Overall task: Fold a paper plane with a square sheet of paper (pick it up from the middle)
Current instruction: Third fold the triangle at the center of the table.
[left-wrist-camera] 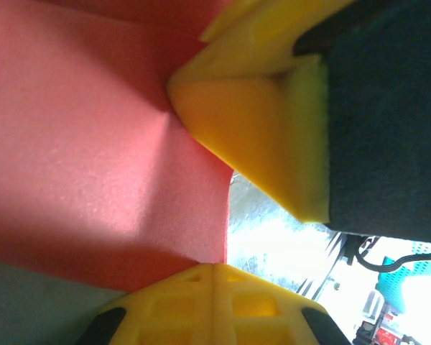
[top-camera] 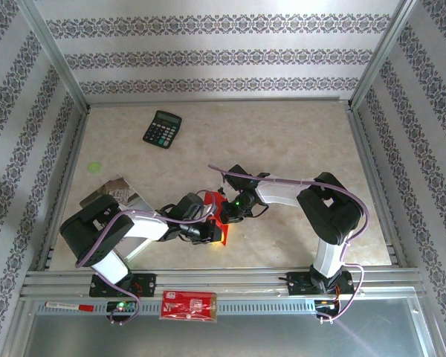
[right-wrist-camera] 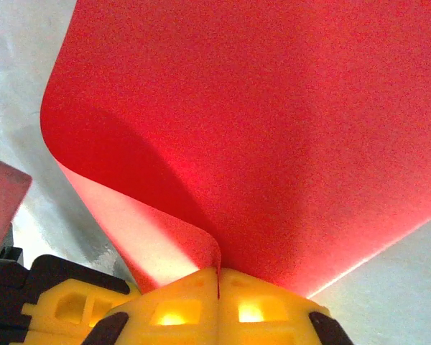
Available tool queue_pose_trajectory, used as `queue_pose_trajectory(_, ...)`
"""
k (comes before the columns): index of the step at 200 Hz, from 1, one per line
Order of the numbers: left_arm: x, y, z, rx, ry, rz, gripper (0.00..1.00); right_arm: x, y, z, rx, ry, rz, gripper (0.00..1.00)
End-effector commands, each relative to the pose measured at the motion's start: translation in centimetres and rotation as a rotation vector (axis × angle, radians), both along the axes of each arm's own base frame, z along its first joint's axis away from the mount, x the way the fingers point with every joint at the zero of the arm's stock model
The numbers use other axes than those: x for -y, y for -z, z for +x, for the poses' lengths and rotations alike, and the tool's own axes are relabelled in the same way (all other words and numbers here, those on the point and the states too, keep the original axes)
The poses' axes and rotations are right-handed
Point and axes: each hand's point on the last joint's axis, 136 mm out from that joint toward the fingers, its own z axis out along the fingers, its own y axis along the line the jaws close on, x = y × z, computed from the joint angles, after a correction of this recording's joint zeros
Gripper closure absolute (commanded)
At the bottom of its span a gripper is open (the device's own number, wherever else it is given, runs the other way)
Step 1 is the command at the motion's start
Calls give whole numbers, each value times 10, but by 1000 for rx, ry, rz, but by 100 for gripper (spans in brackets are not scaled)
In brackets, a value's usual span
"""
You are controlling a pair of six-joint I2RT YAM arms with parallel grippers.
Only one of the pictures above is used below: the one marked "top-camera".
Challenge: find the grey slotted cable duct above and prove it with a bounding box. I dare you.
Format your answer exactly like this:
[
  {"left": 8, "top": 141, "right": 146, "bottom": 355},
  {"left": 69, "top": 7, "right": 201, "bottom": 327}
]
[{"left": 36, "top": 299, "right": 317, "bottom": 315}]

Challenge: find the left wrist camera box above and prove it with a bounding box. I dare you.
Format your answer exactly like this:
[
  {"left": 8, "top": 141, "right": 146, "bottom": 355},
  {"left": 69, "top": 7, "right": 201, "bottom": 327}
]
[{"left": 176, "top": 192, "right": 206, "bottom": 216}]

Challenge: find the black desk calculator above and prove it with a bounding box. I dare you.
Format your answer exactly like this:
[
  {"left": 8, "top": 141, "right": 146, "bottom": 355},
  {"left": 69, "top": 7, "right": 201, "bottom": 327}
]
[{"left": 142, "top": 109, "right": 183, "bottom": 149}]

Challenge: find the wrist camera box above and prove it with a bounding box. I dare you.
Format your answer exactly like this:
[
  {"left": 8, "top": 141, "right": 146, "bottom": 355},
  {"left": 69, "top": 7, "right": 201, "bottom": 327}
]
[
  {"left": 222, "top": 164, "right": 254, "bottom": 191},
  {"left": 176, "top": 192, "right": 206, "bottom": 216}
]

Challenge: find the red square paper sheet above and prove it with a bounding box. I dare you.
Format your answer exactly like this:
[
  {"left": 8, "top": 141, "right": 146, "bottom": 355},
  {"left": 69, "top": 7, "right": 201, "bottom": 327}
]
[{"left": 203, "top": 190, "right": 230, "bottom": 248}]

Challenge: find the aluminium table edge rail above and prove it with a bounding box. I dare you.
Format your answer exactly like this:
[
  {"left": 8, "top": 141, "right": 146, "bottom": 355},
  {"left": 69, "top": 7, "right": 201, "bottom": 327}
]
[
  {"left": 35, "top": 106, "right": 92, "bottom": 271},
  {"left": 346, "top": 106, "right": 410, "bottom": 268},
  {"left": 85, "top": 96, "right": 352, "bottom": 109}
]

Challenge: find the white paperback book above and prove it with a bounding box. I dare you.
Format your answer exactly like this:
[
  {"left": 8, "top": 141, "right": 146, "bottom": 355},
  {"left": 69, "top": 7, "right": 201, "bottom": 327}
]
[{"left": 80, "top": 173, "right": 157, "bottom": 261}]

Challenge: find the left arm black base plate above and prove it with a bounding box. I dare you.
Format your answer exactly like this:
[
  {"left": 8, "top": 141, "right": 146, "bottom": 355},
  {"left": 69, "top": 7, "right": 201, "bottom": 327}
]
[{"left": 88, "top": 273, "right": 158, "bottom": 298}]

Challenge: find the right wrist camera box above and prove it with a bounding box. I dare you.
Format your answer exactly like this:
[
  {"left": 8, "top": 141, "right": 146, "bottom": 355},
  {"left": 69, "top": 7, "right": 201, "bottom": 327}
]
[{"left": 222, "top": 164, "right": 254, "bottom": 191}]

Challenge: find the grey metal sheet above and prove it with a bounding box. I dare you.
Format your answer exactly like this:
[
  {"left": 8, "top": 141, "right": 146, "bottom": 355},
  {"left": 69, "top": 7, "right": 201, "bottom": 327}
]
[{"left": 20, "top": 297, "right": 430, "bottom": 357}]

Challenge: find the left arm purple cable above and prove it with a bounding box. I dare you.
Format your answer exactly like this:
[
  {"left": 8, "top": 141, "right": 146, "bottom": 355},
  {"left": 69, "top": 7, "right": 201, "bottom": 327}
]
[{"left": 75, "top": 190, "right": 220, "bottom": 327}]

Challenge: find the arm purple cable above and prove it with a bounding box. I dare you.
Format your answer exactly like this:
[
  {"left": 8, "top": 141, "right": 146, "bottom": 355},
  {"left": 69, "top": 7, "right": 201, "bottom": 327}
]
[
  {"left": 207, "top": 164, "right": 370, "bottom": 324},
  {"left": 75, "top": 190, "right": 220, "bottom": 327}
]

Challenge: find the aluminium corner post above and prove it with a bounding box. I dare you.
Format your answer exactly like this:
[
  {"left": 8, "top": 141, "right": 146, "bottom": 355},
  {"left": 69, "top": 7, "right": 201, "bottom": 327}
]
[
  {"left": 349, "top": 0, "right": 423, "bottom": 112},
  {"left": 15, "top": 0, "right": 92, "bottom": 112}
]

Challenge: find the long aluminium mounting rail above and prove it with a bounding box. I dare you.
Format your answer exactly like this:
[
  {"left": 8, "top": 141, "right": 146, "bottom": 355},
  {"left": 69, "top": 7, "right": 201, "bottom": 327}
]
[{"left": 20, "top": 268, "right": 427, "bottom": 298}]

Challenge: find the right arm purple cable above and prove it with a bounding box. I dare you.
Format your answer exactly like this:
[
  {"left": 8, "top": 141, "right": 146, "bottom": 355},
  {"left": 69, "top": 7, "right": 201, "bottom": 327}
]
[{"left": 207, "top": 164, "right": 370, "bottom": 324}]

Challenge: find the red white marker pen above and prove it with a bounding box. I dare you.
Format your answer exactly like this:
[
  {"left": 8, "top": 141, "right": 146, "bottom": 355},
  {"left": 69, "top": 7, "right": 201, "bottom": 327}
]
[{"left": 44, "top": 300, "right": 95, "bottom": 312}]

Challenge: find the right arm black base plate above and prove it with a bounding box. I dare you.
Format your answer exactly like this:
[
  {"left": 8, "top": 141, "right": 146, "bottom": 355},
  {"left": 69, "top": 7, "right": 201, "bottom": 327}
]
[{"left": 286, "top": 270, "right": 356, "bottom": 297}]

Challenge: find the red foil packet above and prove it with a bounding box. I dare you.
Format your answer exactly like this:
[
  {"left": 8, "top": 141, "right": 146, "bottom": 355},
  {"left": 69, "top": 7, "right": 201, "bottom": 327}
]
[{"left": 159, "top": 289, "right": 219, "bottom": 324}]

